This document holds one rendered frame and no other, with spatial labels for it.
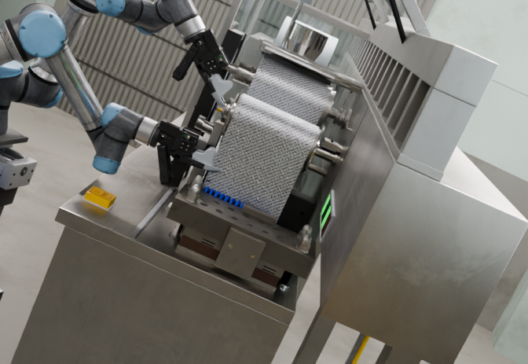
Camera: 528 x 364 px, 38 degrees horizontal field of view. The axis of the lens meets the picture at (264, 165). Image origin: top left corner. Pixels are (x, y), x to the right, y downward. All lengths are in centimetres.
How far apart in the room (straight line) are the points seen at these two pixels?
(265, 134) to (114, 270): 55
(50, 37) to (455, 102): 112
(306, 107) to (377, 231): 109
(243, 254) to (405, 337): 71
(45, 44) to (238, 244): 71
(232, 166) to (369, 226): 90
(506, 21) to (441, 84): 444
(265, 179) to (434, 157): 92
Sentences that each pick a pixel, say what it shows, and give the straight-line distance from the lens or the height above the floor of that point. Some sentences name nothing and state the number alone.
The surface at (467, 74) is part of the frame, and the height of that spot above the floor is 162.
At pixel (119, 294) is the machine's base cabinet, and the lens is 206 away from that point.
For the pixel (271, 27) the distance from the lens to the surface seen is 315.
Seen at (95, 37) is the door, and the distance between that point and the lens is 642.
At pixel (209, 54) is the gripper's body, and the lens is 215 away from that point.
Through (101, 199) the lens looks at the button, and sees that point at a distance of 213.
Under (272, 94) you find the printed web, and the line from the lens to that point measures 237.
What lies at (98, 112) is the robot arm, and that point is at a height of 109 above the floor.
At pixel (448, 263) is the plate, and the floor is 132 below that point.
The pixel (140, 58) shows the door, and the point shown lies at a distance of 625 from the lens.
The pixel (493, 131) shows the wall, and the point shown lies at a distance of 573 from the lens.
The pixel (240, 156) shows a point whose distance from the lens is 216.
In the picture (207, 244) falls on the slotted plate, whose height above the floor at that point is 94.
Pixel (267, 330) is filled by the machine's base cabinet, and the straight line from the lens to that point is 203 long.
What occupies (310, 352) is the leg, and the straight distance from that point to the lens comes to 248.
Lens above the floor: 162
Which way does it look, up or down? 12 degrees down
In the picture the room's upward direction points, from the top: 24 degrees clockwise
